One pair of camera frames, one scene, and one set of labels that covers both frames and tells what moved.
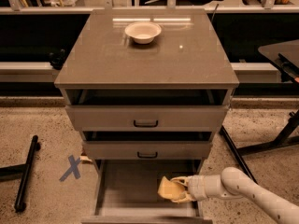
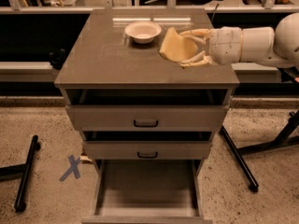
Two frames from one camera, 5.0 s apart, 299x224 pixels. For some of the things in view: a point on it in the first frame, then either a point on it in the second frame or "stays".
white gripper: [196, 188] to [225, 45]
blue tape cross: [74, 168] stays
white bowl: [143, 32] stays
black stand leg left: [24, 169] stays
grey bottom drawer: [125, 191] stays
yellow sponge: [170, 189] to [178, 48]
